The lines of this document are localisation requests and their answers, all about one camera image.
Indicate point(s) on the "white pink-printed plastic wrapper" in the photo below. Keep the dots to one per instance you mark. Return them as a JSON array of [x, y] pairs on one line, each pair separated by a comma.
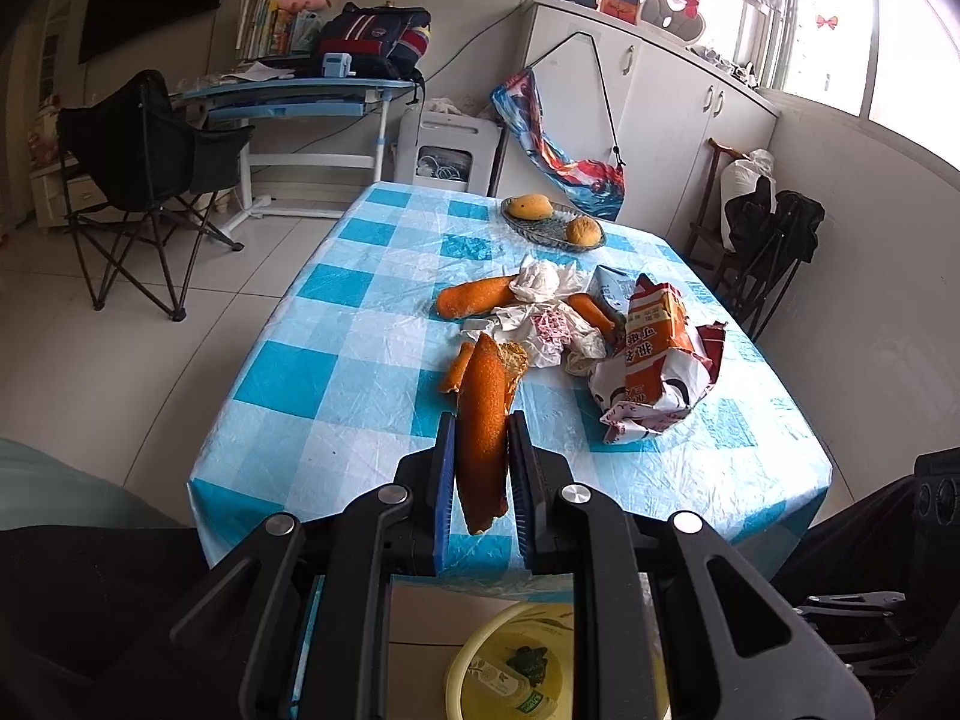
[[551, 334]]

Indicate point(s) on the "blue and white desk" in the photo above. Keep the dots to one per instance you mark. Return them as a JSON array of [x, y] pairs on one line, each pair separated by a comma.
[[300, 90]]

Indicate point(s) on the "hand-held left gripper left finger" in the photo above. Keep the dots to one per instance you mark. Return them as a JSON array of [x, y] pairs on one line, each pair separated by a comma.
[[446, 487]]

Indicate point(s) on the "wooden chair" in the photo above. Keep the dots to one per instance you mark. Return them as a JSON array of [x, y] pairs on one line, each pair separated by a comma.
[[712, 187]]

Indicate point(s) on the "long curved orange peel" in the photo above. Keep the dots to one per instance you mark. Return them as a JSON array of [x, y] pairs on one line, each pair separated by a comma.
[[472, 298]]

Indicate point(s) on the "large orange peel strip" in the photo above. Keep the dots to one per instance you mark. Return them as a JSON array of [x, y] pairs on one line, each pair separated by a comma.
[[484, 435]]

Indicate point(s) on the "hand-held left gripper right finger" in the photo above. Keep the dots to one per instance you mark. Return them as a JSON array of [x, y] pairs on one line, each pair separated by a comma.
[[521, 495]]

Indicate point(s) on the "white plastic bag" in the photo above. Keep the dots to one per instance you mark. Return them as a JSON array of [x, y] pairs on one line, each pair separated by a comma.
[[742, 180]]

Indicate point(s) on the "clear glass fruit plate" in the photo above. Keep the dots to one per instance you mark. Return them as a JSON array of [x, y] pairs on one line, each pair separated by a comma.
[[551, 231]]

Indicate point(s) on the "pale yellow plastic bucket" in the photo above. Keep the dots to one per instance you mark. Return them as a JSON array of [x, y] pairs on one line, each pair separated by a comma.
[[480, 694]]

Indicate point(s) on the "yellow mango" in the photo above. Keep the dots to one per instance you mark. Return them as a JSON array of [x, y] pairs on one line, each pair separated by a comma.
[[529, 206]]

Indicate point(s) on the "pale green seat cushion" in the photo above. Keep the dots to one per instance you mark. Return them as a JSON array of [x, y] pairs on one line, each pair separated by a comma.
[[67, 487]]

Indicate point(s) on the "black jacket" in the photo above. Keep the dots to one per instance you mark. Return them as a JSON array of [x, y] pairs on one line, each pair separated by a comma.
[[772, 229]]

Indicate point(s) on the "row of books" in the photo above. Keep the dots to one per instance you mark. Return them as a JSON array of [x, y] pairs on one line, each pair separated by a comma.
[[266, 22]]

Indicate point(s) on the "white drawer unit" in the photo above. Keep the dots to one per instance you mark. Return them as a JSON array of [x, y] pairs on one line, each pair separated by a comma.
[[60, 191]]

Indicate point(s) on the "black folding camp chair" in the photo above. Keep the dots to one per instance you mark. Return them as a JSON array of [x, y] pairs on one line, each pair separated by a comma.
[[142, 142]]

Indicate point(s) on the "loose papers on desk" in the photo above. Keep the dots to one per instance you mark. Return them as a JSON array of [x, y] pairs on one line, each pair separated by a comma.
[[247, 75]]

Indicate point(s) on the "round orange fruit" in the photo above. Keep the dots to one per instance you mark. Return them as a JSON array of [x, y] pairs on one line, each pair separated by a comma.
[[585, 231]]

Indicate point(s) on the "orange and white snack bag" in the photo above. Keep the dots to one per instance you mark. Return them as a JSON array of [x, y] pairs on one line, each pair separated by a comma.
[[652, 360]]

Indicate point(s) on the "white cabinet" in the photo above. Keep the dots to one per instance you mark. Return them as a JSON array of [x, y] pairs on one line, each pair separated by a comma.
[[652, 112]]

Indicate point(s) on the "crumpled white tissue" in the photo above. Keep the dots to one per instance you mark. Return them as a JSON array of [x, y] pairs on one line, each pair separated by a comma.
[[536, 281]]

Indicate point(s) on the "small blue desk device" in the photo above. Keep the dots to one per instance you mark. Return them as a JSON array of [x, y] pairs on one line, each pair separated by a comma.
[[337, 65]]

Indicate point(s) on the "pink plush toy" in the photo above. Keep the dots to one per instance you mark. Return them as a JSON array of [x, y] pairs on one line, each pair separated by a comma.
[[307, 0]]

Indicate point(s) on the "dark striped backpack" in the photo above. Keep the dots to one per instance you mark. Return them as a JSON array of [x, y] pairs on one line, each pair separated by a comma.
[[375, 41]]

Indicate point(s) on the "person's black trousers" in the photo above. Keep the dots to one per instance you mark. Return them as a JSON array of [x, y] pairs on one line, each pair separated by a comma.
[[75, 592]]

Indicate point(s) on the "blue checkered cloth table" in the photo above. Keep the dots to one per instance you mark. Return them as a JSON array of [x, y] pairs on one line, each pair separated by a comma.
[[360, 360]]

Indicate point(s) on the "clear bottle with green label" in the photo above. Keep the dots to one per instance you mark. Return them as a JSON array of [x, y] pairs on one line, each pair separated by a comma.
[[499, 682]]

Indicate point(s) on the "colourful printed bag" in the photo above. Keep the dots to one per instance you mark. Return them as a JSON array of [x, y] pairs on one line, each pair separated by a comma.
[[562, 154]]

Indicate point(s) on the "small orange peel piece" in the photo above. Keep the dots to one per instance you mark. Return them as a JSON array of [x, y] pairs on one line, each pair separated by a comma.
[[454, 369]]

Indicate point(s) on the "pale blue milk carton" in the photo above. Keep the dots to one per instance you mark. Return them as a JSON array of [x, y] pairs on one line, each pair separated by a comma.
[[609, 289]]

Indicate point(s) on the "red bow window decal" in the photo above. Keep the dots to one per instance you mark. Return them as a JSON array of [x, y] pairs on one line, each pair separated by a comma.
[[826, 21]]

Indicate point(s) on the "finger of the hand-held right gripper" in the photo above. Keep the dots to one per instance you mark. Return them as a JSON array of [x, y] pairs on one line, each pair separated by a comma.
[[855, 601]]

